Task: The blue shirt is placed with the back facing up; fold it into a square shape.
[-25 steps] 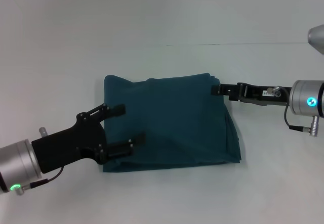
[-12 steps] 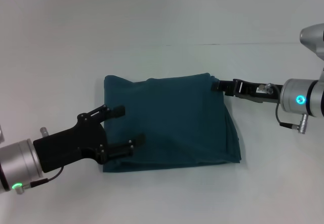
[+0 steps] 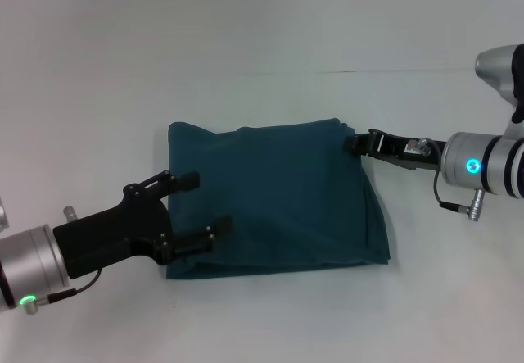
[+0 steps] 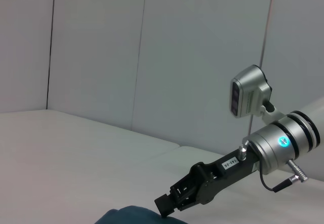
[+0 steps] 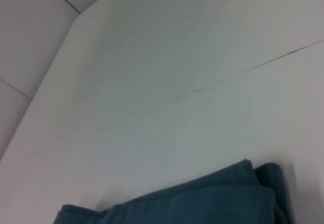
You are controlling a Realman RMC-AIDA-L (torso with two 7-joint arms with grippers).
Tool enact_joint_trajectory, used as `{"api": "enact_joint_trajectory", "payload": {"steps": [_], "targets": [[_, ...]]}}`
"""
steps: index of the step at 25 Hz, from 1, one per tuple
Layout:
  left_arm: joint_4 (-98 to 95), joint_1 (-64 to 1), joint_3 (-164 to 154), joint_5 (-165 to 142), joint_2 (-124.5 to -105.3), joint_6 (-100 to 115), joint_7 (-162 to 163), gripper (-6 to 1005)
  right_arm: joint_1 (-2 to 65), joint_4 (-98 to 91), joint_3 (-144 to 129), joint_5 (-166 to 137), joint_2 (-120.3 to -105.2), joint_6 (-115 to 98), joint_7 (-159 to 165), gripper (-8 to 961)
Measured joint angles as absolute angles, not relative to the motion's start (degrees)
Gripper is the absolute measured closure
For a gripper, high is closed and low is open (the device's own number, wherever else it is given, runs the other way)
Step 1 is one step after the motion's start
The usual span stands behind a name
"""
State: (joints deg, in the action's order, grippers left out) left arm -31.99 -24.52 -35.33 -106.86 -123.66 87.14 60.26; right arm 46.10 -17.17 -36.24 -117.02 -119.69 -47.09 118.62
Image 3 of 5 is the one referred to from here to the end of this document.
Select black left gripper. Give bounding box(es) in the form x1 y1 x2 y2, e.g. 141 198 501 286
52 169 233 280

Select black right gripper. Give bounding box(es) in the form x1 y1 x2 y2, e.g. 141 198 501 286
343 129 448 173

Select left gripper cable with plugs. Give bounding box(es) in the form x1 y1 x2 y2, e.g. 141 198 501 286
20 205 103 315

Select teal blue t-shirt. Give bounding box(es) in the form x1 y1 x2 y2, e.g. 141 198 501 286
165 117 392 281

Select gripper cable with plugs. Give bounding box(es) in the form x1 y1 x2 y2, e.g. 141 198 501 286
20 205 103 315
411 136 487 220

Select right gripper cable with plugs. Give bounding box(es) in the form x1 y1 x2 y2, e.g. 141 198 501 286
411 136 487 220

